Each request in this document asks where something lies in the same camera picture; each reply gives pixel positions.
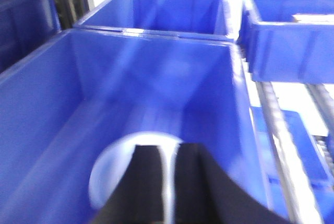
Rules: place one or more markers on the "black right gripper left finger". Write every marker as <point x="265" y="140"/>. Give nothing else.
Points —
<point x="138" y="196"/>

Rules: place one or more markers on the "light blue round plate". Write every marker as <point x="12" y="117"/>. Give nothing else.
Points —
<point x="113" y="161"/>

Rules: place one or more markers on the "lower blue plastic bin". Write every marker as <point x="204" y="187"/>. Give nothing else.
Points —
<point x="315" y="167"/>

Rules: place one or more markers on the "far left blue bin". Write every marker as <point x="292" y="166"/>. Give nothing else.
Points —
<point x="25" y="25"/>

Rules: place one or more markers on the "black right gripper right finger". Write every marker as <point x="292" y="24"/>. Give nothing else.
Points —
<point x="206" y="194"/>

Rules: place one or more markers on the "metal roller rack rail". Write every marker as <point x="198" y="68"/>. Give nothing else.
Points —
<point x="297" y="190"/>

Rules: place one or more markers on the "blue plastic bin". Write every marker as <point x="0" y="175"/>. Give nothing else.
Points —
<point x="279" y="49"/>
<point x="315" y="167"/>
<point x="188" y="19"/>
<point x="65" y="102"/>

